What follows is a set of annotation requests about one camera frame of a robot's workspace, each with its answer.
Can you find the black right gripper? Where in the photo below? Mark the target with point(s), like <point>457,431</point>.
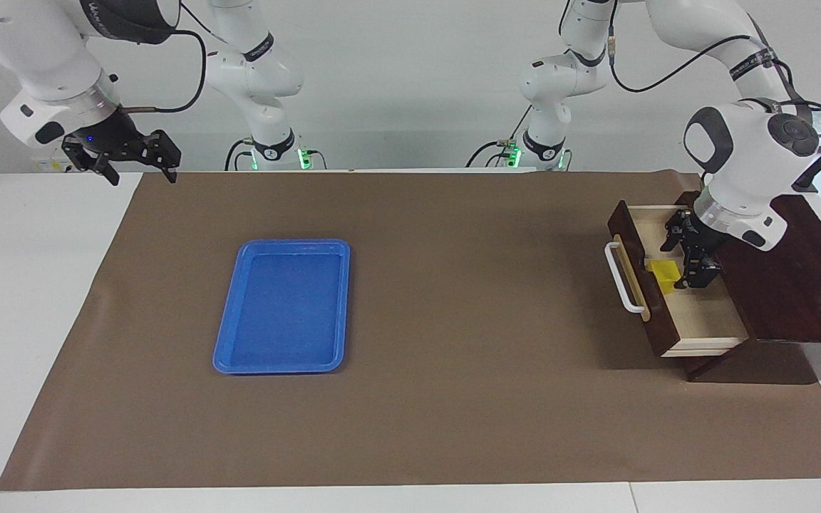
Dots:
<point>118,139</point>

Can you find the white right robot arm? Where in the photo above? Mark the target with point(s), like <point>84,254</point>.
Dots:
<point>40,57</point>

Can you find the dark wooden drawer cabinet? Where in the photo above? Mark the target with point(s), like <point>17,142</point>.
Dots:
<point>795,285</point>

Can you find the yellow cube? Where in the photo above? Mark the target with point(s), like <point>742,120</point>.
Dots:
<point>665,276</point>

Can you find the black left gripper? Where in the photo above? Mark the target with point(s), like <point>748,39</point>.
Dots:
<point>703,235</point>

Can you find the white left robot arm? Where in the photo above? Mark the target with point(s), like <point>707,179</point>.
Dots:
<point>738,142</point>

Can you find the brown table mat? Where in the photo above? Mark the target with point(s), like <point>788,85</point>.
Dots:
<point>453,320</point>

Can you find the blue plastic tray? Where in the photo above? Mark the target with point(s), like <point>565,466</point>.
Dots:
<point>282,313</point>

